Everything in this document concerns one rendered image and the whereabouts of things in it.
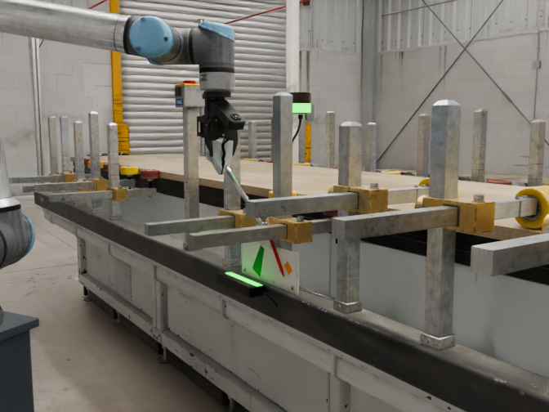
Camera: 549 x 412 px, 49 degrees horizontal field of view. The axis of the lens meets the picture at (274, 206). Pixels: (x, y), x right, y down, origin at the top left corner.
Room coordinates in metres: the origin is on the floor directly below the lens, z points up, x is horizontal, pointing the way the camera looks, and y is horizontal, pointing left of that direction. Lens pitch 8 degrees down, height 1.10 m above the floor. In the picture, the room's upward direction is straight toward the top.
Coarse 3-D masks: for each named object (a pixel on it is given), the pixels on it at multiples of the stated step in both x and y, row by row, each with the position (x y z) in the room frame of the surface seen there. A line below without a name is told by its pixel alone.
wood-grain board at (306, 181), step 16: (128, 160) 3.34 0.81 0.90; (144, 160) 3.34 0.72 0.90; (160, 160) 3.34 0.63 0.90; (176, 160) 3.34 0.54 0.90; (240, 160) 3.34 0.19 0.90; (160, 176) 2.56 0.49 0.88; (176, 176) 2.42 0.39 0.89; (208, 176) 2.32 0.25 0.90; (240, 176) 2.32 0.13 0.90; (256, 176) 2.32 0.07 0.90; (272, 176) 2.32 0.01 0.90; (304, 176) 2.32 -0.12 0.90; (320, 176) 2.32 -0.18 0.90; (336, 176) 2.32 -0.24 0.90; (368, 176) 2.32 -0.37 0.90; (384, 176) 2.32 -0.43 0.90; (400, 176) 2.32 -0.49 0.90; (256, 192) 1.92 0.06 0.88; (304, 192) 1.75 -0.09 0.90; (320, 192) 1.75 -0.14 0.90; (464, 192) 1.75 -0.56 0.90; (480, 192) 1.75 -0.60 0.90; (496, 192) 1.75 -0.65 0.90; (512, 192) 1.75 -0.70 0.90; (400, 208) 1.40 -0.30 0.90; (496, 224) 1.18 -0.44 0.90; (512, 224) 1.18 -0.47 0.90
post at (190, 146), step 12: (192, 108) 1.88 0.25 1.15; (192, 120) 1.87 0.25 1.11; (192, 132) 1.87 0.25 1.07; (192, 144) 1.87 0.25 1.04; (192, 156) 1.87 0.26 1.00; (192, 168) 1.87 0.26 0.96; (192, 180) 1.87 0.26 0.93; (192, 192) 1.87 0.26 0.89; (192, 204) 1.87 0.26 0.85; (192, 216) 1.87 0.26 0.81
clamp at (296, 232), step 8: (272, 224) 1.46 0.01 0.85; (288, 224) 1.40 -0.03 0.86; (296, 224) 1.38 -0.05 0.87; (304, 224) 1.39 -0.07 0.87; (288, 232) 1.40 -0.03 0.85; (296, 232) 1.38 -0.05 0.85; (304, 232) 1.39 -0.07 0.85; (288, 240) 1.40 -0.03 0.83; (296, 240) 1.38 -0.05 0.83; (304, 240) 1.39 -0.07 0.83
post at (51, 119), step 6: (48, 120) 3.33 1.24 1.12; (54, 120) 3.33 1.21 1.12; (48, 126) 3.34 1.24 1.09; (54, 126) 3.33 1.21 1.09; (48, 132) 3.34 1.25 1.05; (54, 132) 3.33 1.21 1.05; (54, 138) 3.33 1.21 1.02; (54, 144) 3.33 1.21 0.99; (54, 150) 3.33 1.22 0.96; (54, 156) 3.32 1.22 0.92; (54, 162) 3.32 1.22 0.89; (54, 168) 3.32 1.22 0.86; (54, 192) 3.32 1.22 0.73
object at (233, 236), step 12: (240, 228) 1.36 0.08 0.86; (252, 228) 1.36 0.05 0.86; (264, 228) 1.37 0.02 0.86; (276, 228) 1.39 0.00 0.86; (312, 228) 1.45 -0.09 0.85; (324, 228) 1.47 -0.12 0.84; (192, 240) 1.28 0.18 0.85; (204, 240) 1.28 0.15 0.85; (216, 240) 1.30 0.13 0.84; (228, 240) 1.32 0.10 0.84; (240, 240) 1.34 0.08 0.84; (252, 240) 1.35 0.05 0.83
